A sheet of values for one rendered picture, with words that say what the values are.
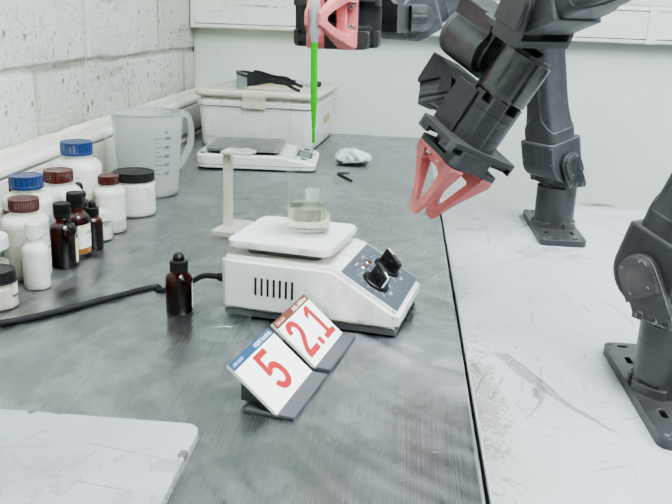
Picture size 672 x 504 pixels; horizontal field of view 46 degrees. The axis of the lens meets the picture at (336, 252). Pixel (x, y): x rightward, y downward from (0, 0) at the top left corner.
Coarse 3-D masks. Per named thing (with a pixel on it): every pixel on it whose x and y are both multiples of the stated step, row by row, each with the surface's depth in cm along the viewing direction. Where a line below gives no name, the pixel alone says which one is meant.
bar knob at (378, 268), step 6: (378, 264) 86; (372, 270) 86; (378, 270) 85; (384, 270) 85; (366, 276) 85; (372, 276) 86; (378, 276) 85; (384, 276) 84; (372, 282) 85; (378, 282) 84; (384, 282) 84; (378, 288) 84; (384, 288) 85
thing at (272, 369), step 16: (272, 336) 74; (256, 352) 70; (272, 352) 72; (288, 352) 74; (240, 368) 67; (256, 368) 68; (272, 368) 70; (288, 368) 72; (304, 368) 74; (256, 384) 67; (272, 384) 68; (288, 384) 70; (272, 400) 67
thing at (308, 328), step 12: (300, 312) 80; (312, 312) 82; (288, 324) 77; (300, 324) 79; (312, 324) 80; (324, 324) 82; (288, 336) 75; (300, 336) 77; (312, 336) 78; (324, 336) 80; (300, 348) 75; (312, 348) 77; (312, 360) 75
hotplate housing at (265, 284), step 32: (256, 256) 86; (288, 256) 86; (352, 256) 88; (224, 288) 88; (256, 288) 86; (288, 288) 85; (320, 288) 84; (352, 288) 83; (416, 288) 92; (352, 320) 84; (384, 320) 83
